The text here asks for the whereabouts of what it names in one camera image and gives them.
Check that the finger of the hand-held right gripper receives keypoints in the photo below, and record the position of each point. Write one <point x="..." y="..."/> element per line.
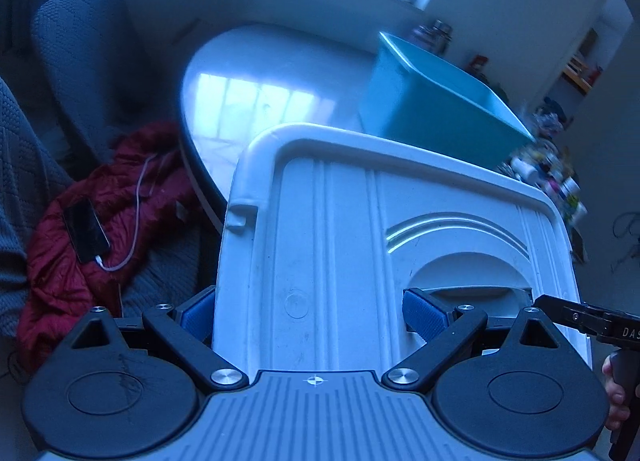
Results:
<point x="575" y="315"/>

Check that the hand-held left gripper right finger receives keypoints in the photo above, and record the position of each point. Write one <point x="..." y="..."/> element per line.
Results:
<point x="422" y="316"/>

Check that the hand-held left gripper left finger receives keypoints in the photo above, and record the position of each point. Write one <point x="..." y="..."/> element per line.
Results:
<point x="196" y="313"/>

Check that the white plastic bin lid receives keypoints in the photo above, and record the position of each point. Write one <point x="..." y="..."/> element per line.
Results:
<point x="350" y="241"/>

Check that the teal plastic storage bin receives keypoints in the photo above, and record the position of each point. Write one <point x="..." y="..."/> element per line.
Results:
<point x="430" y="101"/>

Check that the grey desktop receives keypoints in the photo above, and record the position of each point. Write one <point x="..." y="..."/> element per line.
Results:
<point x="280" y="81"/>

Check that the person's right hand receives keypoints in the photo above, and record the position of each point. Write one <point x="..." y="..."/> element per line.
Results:
<point x="616" y="406"/>

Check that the black smartphone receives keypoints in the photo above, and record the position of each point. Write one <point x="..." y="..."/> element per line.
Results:
<point x="86" y="231"/>

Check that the red quilted jacket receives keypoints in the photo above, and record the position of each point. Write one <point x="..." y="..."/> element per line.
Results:
<point x="55" y="286"/>

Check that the large white lying bottle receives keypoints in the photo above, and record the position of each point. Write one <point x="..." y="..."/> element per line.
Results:
<point x="527" y="171"/>

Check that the grey quilted seat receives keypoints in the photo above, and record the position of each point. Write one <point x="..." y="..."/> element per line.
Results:
<point x="20" y="181"/>

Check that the red box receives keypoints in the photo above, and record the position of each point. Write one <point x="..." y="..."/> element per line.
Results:
<point x="478" y="63"/>

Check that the grey fabric chair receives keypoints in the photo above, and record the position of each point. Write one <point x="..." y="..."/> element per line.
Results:
<point x="95" y="51"/>

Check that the wooden wall shelf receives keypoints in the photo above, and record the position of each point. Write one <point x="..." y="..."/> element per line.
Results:
<point x="580" y="63"/>

